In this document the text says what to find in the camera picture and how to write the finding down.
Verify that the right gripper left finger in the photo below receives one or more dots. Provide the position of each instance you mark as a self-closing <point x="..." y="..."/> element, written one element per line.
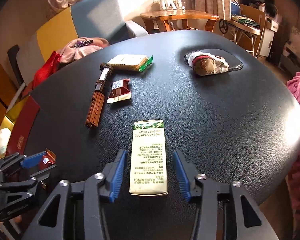
<point x="56" y="217"/>

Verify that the red cloth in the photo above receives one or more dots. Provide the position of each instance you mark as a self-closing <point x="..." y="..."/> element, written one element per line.
<point x="49" y="68"/>

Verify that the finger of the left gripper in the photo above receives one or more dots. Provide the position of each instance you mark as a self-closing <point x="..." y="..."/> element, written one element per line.
<point x="33" y="160"/>
<point x="42" y="174"/>

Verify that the green white small carton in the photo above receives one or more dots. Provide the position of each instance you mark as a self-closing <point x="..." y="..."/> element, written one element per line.
<point x="148" y="168"/>

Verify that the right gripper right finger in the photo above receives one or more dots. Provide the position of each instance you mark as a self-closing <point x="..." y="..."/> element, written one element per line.
<point x="242" y="218"/>

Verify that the red small snack packet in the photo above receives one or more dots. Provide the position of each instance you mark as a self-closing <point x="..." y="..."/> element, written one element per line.
<point x="48" y="159"/>

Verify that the pink brown cloth pile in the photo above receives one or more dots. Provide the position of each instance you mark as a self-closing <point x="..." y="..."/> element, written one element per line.
<point x="81" y="47"/>

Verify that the wooden side table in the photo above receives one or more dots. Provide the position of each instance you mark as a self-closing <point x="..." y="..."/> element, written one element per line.
<point x="163" y="17"/>

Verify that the white small cabinet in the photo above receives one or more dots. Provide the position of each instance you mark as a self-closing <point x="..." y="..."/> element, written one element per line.
<point x="271" y="27"/>

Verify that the clear glass tray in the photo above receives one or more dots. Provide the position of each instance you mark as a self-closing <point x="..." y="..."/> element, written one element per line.
<point x="172" y="4"/>

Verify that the wooden chair with clothes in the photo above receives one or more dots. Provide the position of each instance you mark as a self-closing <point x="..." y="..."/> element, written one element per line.
<point x="248" y="22"/>

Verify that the gold red tin box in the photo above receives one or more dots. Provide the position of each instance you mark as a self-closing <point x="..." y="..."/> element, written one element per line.
<point x="19" y="120"/>

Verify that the grey yellow blue armchair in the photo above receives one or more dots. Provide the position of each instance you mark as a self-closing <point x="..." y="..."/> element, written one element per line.
<point x="86" y="18"/>

